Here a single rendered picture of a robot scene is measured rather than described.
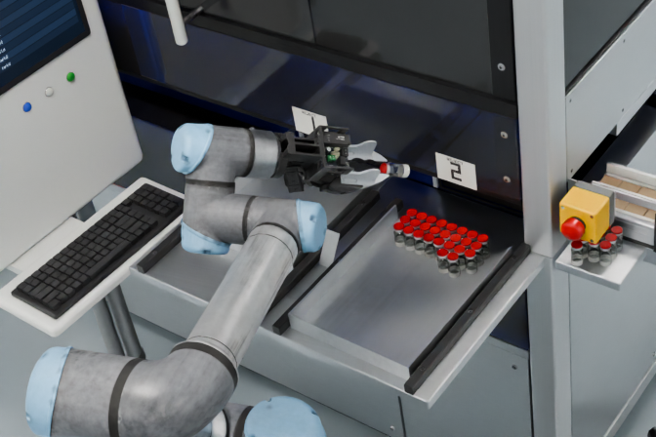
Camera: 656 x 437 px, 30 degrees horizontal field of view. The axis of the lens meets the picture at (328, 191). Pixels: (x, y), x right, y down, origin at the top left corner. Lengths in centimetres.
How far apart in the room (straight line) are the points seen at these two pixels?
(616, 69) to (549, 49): 31
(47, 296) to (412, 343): 77
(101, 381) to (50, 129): 114
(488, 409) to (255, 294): 116
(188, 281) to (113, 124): 51
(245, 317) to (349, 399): 144
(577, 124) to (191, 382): 97
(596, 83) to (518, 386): 71
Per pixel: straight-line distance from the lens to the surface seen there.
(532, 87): 206
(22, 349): 367
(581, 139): 224
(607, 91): 229
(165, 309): 336
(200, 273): 237
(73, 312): 250
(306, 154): 186
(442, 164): 229
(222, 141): 182
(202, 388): 153
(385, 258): 232
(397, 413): 295
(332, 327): 220
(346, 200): 246
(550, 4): 198
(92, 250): 259
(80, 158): 269
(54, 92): 258
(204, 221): 182
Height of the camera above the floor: 244
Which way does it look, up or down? 39 degrees down
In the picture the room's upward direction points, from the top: 10 degrees counter-clockwise
